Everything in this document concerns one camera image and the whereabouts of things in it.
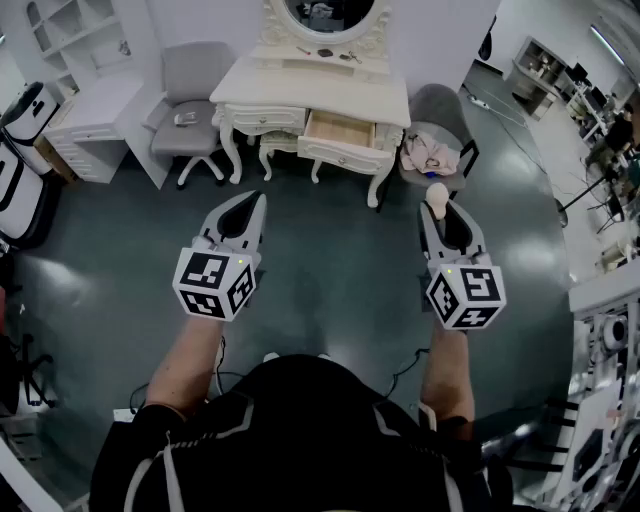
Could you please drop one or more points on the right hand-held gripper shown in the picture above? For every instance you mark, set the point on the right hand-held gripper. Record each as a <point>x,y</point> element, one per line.
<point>475,295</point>

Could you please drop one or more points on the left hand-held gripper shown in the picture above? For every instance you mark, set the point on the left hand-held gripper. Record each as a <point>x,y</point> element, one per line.
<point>200,272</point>

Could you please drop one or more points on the small beige object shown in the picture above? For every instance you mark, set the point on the small beige object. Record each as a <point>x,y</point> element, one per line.
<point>437,197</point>

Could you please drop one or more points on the small white drawer wooden inside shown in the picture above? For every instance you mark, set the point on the small white drawer wooden inside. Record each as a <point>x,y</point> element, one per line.
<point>340,130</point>

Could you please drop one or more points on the white dressing table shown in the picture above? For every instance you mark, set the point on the white dressing table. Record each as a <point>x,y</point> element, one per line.
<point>310,90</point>

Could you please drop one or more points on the metal eyelash curler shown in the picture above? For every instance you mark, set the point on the metal eyelash curler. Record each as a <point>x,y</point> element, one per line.
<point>355,57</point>

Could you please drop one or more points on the person's right forearm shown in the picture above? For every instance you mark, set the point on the person's right forearm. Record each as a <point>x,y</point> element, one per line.
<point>447,370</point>

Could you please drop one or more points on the person's left forearm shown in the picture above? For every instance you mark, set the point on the person's left forearm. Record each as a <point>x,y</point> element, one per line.
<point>185,360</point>

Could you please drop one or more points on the white carved stool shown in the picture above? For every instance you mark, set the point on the white carved stool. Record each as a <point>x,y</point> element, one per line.
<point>280,145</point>

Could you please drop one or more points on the pink clothes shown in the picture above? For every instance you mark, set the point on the pink clothes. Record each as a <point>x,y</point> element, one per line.
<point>427,152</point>

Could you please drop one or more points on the grey office chair white base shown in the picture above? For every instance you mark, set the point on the grey office chair white base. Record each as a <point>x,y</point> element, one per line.
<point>187,130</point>

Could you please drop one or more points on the small silver object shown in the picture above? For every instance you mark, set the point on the small silver object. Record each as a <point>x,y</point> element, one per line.
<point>185,118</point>

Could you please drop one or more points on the grey chair black legs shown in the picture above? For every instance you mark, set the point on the grey chair black legs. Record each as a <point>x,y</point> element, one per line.
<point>440,107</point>

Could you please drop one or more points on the white power strip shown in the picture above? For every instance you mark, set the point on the white power strip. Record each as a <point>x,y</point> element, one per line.
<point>122,414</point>
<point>479,102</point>

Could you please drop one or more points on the black tripod stand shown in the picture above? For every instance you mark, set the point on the black tripod stand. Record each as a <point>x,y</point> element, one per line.
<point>585,192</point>

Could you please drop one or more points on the person's left white shoe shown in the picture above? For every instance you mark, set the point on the person's left white shoe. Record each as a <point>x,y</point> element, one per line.
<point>271,356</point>

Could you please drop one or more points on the person's white shoe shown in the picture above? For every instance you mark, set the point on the person's white shoe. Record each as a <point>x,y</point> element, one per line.
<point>271,356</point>
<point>325,356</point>

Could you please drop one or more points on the person's right white shoe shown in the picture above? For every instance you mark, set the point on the person's right white shoe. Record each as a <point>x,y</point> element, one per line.
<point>325,356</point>

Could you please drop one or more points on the white side cabinet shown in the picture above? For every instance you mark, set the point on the white side cabinet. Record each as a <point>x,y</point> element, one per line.
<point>95,115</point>

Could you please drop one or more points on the grey shelving unit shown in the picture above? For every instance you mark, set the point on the grey shelving unit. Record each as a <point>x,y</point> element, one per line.
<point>537,75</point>

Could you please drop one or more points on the white equipment rack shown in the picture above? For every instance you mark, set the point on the white equipment rack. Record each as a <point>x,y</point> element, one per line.
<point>605,400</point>

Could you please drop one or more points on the white and black machine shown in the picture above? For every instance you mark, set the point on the white and black machine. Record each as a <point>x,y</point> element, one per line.
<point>20,150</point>

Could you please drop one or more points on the person's black clothing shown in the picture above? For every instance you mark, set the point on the person's black clothing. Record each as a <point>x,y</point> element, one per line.
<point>300,440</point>

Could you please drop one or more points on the white bookshelf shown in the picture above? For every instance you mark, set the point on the white bookshelf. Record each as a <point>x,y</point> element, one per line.
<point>75,35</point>

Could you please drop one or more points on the black folding stand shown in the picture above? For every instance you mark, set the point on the black folding stand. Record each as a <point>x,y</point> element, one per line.
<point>30,370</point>

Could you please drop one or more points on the oval mirror white carved frame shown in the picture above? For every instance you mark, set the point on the oval mirror white carved frame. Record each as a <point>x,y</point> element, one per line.
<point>330,15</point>

